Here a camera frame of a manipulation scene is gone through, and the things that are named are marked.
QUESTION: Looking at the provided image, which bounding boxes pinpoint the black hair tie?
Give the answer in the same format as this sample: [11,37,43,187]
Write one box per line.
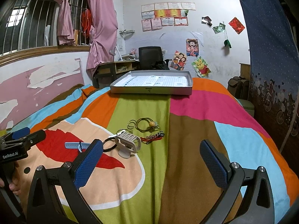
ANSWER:
[101,136,118,153]

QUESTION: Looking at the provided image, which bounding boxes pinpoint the white hair clip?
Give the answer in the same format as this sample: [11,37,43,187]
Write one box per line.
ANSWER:
[109,129,126,138]

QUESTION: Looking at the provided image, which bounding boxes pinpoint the beige hair claw clip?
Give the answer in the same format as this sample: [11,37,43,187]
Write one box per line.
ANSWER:
[115,132,141,159]

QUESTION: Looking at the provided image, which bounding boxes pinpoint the red braided bead bracelet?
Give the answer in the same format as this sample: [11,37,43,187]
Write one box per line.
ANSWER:
[140,135,164,145]

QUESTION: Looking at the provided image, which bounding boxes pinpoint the brown hair tie yellow bead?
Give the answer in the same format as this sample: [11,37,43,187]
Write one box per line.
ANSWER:
[135,117,160,133]

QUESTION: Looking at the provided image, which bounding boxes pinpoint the person's left hand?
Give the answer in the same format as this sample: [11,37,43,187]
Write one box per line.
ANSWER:
[1,161,21,196]

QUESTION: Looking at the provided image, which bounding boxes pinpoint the colourful patchwork bed sheet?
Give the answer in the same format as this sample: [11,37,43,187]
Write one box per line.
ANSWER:
[5,78,298,223]

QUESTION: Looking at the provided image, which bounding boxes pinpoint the wooden desk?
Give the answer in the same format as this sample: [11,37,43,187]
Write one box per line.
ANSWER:
[92,60,139,89]

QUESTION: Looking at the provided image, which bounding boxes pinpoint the window metal bars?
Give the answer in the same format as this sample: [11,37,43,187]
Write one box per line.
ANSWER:
[1,0,90,55]

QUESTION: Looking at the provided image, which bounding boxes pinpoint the dark bag on floor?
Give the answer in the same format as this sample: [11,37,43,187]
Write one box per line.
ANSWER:
[227,76,249,100]

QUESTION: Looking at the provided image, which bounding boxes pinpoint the pink curtain right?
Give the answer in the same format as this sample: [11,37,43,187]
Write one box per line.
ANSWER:
[87,0,118,77]

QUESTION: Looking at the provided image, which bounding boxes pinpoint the pink curtain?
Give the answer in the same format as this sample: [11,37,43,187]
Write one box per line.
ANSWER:
[87,0,118,77]
[54,0,75,45]

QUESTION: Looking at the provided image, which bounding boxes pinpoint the grey shallow tray box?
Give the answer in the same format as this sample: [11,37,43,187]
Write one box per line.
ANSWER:
[110,70,193,96]

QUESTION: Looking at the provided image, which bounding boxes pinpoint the pink curtain left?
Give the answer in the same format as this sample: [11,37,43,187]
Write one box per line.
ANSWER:
[54,0,75,45]

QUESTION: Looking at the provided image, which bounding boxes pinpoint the black office chair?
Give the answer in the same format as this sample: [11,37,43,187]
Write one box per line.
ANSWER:
[138,46,171,70]

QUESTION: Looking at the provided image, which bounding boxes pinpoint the yellow bear poster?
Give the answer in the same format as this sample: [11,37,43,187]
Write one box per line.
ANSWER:
[192,57,211,78]

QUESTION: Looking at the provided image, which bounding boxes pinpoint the cartoon family poster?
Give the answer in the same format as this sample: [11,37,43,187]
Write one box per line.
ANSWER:
[170,51,187,71]

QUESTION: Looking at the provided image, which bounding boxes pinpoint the anime character poster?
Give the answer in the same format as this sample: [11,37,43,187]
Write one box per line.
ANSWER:
[186,38,199,57]

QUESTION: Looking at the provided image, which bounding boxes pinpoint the blue patterned hanging cloth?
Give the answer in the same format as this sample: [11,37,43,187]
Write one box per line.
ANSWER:
[238,0,299,154]

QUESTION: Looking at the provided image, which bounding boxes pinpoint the wooden headboard rail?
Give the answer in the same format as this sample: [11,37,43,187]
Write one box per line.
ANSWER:
[0,46,91,66]

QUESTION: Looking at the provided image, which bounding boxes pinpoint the metal wall shelf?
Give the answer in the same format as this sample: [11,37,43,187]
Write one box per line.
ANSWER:
[119,29,135,37]

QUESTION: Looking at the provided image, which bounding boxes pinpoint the green wall hook item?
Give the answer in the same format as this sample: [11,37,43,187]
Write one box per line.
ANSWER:
[224,25,232,49]

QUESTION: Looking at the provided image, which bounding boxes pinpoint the certificates on wall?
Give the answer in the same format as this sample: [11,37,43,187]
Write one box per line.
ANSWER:
[141,2,196,32]

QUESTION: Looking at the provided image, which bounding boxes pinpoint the red paper on wall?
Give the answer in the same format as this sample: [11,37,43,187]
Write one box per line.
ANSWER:
[229,17,245,34]

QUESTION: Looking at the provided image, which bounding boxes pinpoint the green photo on wall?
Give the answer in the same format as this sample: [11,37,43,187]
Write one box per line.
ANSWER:
[212,23,226,34]

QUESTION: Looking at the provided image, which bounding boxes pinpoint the dark photos on wall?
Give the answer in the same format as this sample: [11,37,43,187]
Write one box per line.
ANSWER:
[201,16,212,27]

